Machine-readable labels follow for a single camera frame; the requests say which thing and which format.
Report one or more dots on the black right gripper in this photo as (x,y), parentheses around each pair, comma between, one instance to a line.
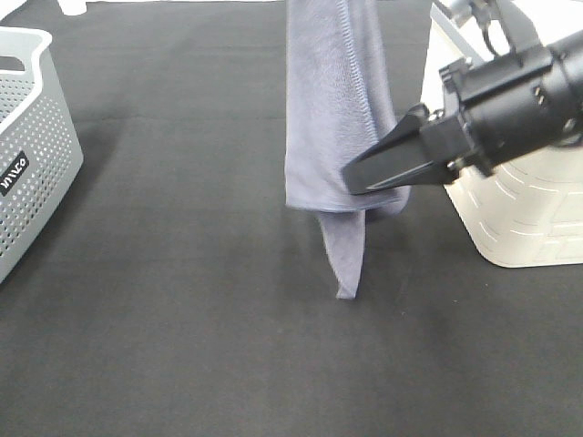
(493,113)

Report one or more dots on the grey-blue microfibre towel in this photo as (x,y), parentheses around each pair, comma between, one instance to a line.
(338,104)

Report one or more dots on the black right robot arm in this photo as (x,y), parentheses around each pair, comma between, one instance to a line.
(571,47)

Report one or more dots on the white plastic basket grey rim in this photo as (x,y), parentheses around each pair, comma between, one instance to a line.
(530,212)

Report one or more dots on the black table cloth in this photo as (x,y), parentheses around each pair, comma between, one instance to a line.
(173,293)

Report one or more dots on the grey perforated plastic basket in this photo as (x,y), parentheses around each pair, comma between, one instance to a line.
(40,151)

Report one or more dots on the white cylindrical object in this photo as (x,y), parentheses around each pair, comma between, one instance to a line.
(73,7)

